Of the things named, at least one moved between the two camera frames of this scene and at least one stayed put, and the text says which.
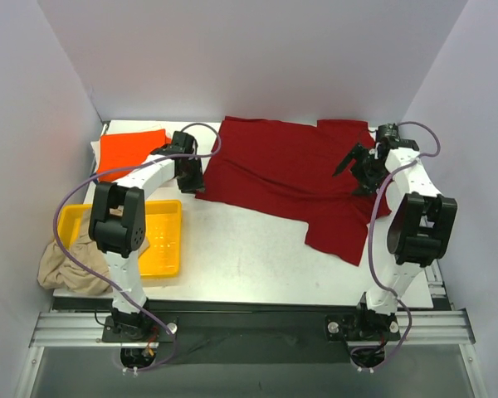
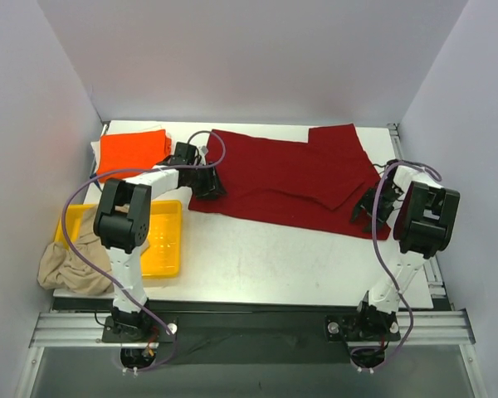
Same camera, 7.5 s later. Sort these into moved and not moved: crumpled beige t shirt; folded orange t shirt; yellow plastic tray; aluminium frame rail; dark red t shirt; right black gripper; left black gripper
Moved: dark red t shirt; left black gripper; right black gripper
Not moved: aluminium frame rail; crumpled beige t shirt; folded orange t shirt; yellow plastic tray
